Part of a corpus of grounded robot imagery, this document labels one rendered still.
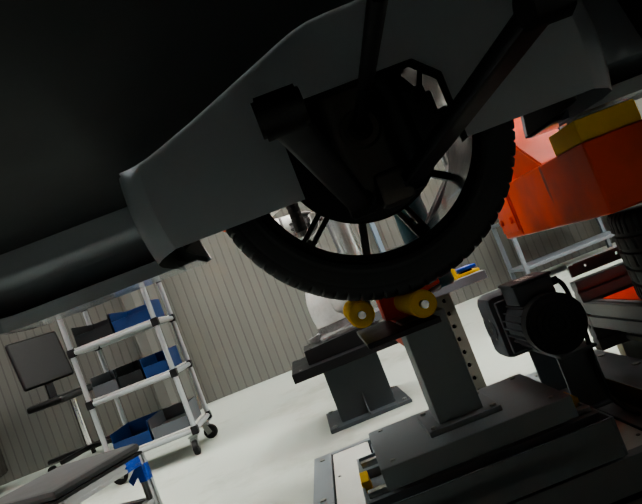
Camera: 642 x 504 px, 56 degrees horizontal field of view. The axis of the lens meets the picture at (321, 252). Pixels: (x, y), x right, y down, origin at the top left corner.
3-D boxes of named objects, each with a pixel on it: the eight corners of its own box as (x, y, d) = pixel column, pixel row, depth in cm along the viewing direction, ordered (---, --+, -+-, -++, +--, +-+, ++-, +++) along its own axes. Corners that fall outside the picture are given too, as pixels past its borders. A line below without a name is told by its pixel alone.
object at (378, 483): (385, 558, 112) (365, 508, 113) (368, 492, 148) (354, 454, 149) (631, 459, 114) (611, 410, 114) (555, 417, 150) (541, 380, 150)
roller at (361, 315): (354, 333, 125) (344, 307, 125) (347, 324, 154) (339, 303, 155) (380, 323, 125) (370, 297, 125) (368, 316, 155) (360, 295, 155)
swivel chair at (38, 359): (146, 432, 491) (102, 311, 496) (115, 456, 424) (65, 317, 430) (71, 461, 492) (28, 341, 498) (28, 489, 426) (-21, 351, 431)
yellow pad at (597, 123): (581, 142, 126) (572, 121, 126) (555, 157, 140) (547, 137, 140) (643, 119, 126) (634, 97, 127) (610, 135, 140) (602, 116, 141)
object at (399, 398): (313, 419, 295) (291, 361, 297) (407, 381, 299) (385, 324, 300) (317, 444, 245) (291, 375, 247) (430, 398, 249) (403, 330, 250)
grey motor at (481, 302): (576, 442, 131) (515, 292, 133) (513, 404, 173) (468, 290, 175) (652, 411, 132) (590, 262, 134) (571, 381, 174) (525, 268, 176)
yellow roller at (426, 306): (417, 323, 118) (406, 295, 118) (397, 316, 148) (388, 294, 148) (444, 312, 118) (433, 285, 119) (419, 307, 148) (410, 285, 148)
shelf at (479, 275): (370, 323, 203) (366, 315, 203) (366, 320, 220) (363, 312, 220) (488, 277, 204) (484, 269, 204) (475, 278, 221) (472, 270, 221)
